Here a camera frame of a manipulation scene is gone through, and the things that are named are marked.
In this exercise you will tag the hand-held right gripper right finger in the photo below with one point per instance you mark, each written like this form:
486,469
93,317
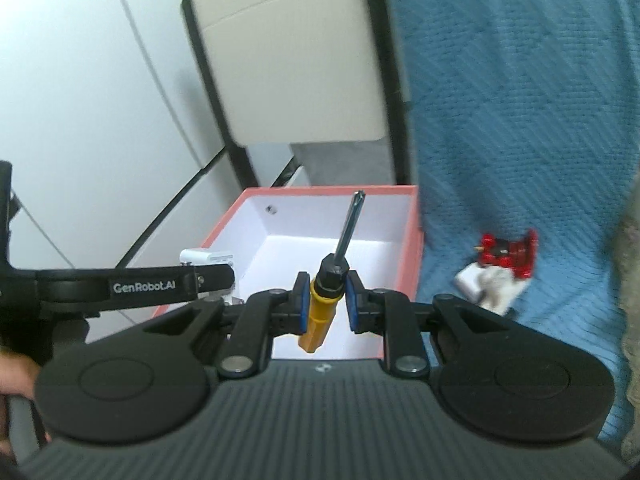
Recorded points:
351,305

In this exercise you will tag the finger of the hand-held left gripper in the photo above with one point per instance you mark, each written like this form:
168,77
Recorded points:
215,277

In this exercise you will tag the white wall charger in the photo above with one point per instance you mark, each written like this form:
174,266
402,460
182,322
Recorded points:
467,278

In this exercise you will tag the white rectangular plastic piece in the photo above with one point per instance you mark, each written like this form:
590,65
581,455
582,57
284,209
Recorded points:
205,256

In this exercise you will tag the pink cardboard box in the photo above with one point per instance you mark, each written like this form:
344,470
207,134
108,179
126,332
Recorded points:
300,220

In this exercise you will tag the person's left hand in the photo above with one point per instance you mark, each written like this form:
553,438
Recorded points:
15,372

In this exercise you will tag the white cabinet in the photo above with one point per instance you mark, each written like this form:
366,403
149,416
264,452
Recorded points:
75,85

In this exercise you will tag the blue textured blanket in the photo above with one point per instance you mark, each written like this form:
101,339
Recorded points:
500,110

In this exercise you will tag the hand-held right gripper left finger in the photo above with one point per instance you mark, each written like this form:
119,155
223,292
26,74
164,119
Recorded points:
301,305

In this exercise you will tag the red black bull figurine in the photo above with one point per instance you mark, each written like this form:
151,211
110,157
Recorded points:
512,255

